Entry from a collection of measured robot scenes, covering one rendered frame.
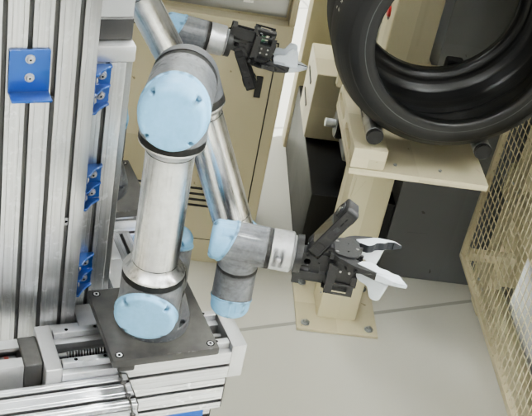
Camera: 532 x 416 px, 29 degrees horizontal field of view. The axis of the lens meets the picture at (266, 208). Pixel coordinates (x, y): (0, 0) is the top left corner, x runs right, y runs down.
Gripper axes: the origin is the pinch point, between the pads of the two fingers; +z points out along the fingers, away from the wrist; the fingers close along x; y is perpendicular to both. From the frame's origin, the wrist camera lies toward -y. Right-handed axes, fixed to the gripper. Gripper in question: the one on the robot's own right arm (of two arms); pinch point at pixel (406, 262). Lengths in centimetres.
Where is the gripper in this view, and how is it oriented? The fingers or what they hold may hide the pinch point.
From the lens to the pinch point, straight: 188.2
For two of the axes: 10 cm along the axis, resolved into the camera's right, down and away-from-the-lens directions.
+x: -0.5, 4.3, -9.0
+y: -1.8, 8.9, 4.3
